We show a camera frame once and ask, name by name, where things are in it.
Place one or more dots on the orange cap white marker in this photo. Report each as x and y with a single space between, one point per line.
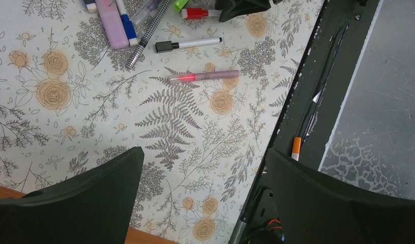
296 147

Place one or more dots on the blue cap white marker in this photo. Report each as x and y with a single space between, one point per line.
127 23

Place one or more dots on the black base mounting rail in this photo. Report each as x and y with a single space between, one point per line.
310 111

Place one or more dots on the translucent pink pen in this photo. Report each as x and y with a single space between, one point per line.
192 77

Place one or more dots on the pink highlighter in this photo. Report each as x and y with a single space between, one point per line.
112 23

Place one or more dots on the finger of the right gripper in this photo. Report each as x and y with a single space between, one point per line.
234 8

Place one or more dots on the green cap pen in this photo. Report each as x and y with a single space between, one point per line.
179 4

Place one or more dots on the black cap white marker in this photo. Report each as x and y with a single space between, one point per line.
168 46

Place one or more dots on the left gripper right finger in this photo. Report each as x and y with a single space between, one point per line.
316 208

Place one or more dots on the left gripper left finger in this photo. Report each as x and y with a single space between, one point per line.
92 207

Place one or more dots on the houndstooth pattern pen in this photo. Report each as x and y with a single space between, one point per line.
148 34

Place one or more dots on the white pen blue cap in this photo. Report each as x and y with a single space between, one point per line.
91 6

